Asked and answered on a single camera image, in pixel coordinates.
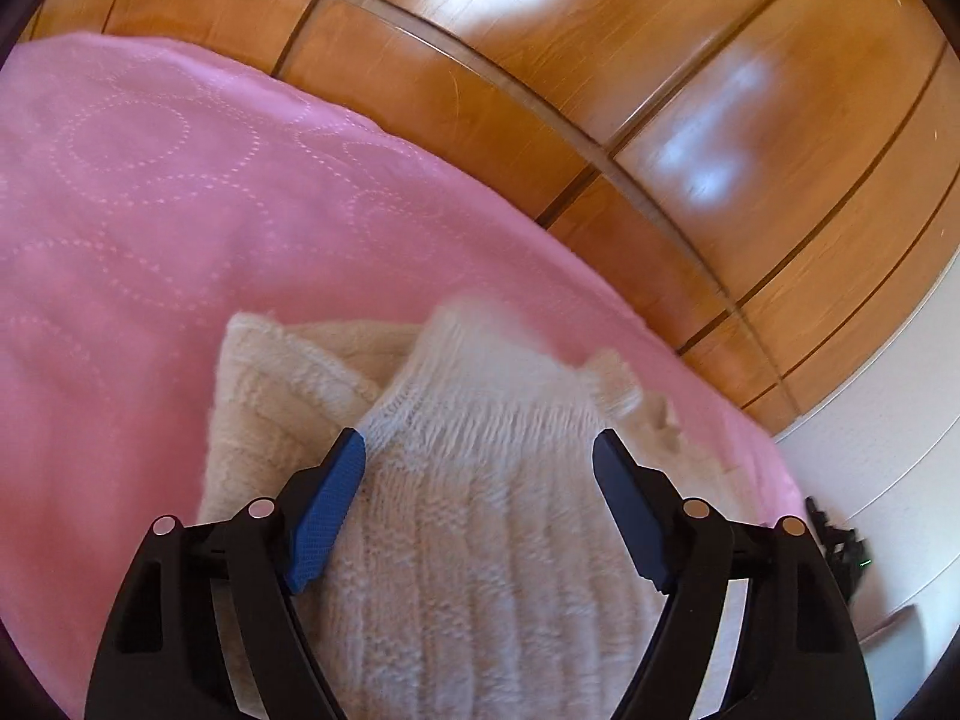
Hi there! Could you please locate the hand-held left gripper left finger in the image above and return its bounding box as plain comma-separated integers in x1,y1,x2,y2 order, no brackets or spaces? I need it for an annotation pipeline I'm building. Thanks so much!
84,427,367,720

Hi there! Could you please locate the wooden wardrobe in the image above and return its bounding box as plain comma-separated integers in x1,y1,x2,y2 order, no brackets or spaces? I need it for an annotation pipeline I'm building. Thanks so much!
22,0,960,437

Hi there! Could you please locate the pink bed blanket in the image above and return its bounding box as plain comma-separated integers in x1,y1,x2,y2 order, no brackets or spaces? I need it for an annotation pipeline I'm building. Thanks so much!
0,34,809,720

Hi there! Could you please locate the white knitted sweater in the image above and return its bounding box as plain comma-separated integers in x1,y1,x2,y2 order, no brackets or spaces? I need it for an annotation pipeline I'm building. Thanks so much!
199,296,755,720

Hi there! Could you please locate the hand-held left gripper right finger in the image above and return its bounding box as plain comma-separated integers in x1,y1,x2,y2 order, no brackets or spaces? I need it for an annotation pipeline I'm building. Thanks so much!
591,427,875,720

